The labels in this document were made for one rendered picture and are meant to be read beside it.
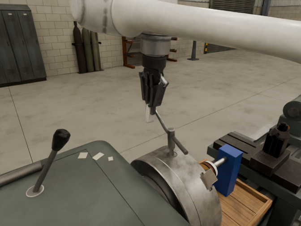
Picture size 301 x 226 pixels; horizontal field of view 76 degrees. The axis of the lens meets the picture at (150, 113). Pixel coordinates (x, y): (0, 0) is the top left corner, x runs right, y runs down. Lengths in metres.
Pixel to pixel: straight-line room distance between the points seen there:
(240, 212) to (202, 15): 0.80
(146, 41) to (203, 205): 0.47
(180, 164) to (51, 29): 6.63
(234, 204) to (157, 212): 0.60
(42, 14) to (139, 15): 6.59
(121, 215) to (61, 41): 6.77
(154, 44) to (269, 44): 0.29
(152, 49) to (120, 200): 0.39
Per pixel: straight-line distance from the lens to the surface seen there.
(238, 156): 0.88
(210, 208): 0.59
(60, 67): 7.12
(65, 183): 0.53
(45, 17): 6.96
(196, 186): 0.56
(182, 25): 0.37
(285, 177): 1.09
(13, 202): 0.54
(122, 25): 0.42
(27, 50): 6.39
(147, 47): 0.57
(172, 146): 0.58
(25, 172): 0.58
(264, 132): 1.65
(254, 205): 1.02
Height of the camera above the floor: 1.60
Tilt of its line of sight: 26 degrees down
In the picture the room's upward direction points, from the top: straight up
